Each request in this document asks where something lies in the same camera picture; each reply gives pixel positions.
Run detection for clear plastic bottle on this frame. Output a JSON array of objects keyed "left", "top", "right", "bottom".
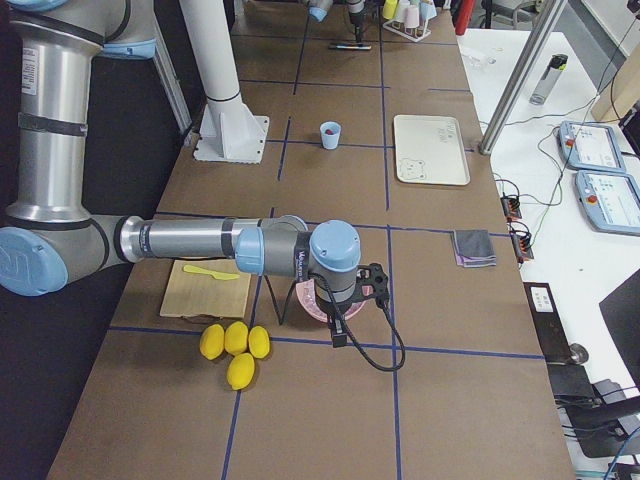
[{"left": 529, "top": 54, "right": 568, "bottom": 105}]

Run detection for blue cup on rack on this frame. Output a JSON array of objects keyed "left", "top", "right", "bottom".
[{"left": 419, "top": 0, "right": 437, "bottom": 21}]

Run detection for lower teach pendant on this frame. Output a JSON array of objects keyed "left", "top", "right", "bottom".
[{"left": 575, "top": 170, "right": 639, "bottom": 236}]

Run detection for light blue cup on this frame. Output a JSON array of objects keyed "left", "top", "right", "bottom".
[{"left": 320, "top": 121, "right": 342, "bottom": 150}]

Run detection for pink cup on rack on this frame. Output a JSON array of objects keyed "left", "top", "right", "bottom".
[{"left": 404, "top": 4, "right": 420, "bottom": 29}]

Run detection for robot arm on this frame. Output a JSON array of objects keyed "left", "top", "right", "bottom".
[
  {"left": 302, "top": 0, "right": 365, "bottom": 44},
  {"left": 1, "top": 1, "right": 363, "bottom": 347}
]

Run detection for upper teach pendant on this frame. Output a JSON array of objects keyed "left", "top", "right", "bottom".
[{"left": 558, "top": 121, "right": 626, "bottom": 173}]

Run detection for yellow knife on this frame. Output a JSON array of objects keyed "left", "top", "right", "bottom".
[{"left": 182, "top": 264, "right": 240, "bottom": 281}]

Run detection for pink bowl of ice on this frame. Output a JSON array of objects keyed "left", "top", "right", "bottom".
[{"left": 296, "top": 279, "right": 364, "bottom": 323}]

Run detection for cream bear tray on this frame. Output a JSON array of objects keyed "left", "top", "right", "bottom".
[{"left": 393, "top": 114, "right": 470, "bottom": 186}]

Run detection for yellow lemons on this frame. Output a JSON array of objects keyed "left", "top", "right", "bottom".
[{"left": 199, "top": 321, "right": 271, "bottom": 391}]

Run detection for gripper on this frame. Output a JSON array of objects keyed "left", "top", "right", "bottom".
[
  {"left": 319, "top": 298, "right": 353, "bottom": 348},
  {"left": 349, "top": 10, "right": 365, "bottom": 44}
]

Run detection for yellow cup on rack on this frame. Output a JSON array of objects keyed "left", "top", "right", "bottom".
[{"left": 382, "top": 0, "right": 398, "bottom": 20}]

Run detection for white camera pole mount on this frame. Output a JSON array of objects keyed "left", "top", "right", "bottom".
[{"left": 180, "top": 0, "right": 270, "bottom": 164}]

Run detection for grey folded cloth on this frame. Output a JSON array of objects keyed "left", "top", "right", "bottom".
[{"left": 452, "top": 229, "right": 497, "bottom": 268}]

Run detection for teach pendant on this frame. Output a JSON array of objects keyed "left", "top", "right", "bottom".
[
  {"left": 575, "top": 170, "right": 639, "bottom": 236},
  {"left": 558, "top": 121, "right": 626, "bottom": 173}
]

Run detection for metal muddler tool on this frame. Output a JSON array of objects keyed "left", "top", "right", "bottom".
[{"left": 329, "top": 43, "right": 372, "bottom": 51}]

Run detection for white cup on rack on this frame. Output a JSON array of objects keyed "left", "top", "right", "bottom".
[{"left": 393, "top": 0, "right": 410, "bottom": 23}]

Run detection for wooden cutting board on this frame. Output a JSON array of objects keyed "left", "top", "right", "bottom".
[{"left": 160, "top": 259, "right": 251, "bottom": 319}]

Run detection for wire cup rack wooden handle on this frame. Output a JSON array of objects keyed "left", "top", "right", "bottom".
[{"left": 382, "top": 0, "right": 437, "bottom": 42}]

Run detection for clear plastic bag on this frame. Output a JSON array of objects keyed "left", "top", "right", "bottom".
[{"left": 459, "top": 45, "right": 496, "bottom": 70}]

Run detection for aluminium frame post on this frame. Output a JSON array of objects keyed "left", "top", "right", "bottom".
[{"left": 478, "top": 0, "right": 567, "bottom": 155}]

